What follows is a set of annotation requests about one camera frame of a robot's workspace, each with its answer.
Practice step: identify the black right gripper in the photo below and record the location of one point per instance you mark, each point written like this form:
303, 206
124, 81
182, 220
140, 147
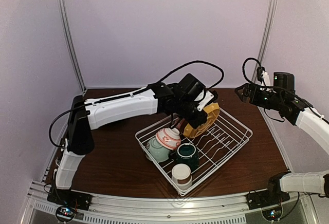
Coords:
254, 94

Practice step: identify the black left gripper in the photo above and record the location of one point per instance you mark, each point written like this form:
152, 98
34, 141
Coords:
196, 121

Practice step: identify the yellow dotted plate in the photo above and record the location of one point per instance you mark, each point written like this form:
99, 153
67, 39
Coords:
213, 111

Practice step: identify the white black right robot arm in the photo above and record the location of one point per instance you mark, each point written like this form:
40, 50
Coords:
279, 95

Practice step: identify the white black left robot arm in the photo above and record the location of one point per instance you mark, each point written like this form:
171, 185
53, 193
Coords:
186, 98

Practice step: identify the pink white floral bowl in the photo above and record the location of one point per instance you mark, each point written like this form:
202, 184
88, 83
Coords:
169, 138

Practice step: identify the dark green mug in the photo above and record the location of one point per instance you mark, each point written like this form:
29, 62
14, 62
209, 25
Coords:
186, 153

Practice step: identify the pale green bowl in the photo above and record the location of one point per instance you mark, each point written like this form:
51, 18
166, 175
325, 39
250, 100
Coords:
158, 151

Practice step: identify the white brown cup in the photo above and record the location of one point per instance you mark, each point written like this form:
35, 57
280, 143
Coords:
181, 176

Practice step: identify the right circuit board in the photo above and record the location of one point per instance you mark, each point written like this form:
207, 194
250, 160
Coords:
272, 214

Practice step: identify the circuit board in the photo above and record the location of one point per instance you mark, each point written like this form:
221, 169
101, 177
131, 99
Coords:
272, 214
64, 213

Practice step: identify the left circuit board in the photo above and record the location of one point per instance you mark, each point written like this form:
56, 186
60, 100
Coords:
64, 213

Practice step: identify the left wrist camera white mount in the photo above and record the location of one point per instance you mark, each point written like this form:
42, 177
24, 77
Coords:
205, 98

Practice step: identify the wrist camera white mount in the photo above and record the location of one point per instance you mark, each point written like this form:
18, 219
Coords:
263, 77
205, 98

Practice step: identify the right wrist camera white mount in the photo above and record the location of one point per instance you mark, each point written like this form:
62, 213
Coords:
263, 77

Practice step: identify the white wire dish rack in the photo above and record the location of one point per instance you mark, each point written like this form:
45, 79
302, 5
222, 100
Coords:
225, 137

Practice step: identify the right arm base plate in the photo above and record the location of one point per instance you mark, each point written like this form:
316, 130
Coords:
264, 198

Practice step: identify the right aluminium frame post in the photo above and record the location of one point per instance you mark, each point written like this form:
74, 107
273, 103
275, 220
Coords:
271, 11

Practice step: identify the aluminium frame post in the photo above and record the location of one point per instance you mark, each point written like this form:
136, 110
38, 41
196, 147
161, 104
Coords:
271, 11
70, 45

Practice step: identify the front aluminium rail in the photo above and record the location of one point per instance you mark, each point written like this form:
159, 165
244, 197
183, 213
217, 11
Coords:
114, 209

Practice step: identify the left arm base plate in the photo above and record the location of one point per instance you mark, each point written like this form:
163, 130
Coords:
72, 199

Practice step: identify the left aluminium frame post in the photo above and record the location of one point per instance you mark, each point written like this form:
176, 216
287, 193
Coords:
70, 45

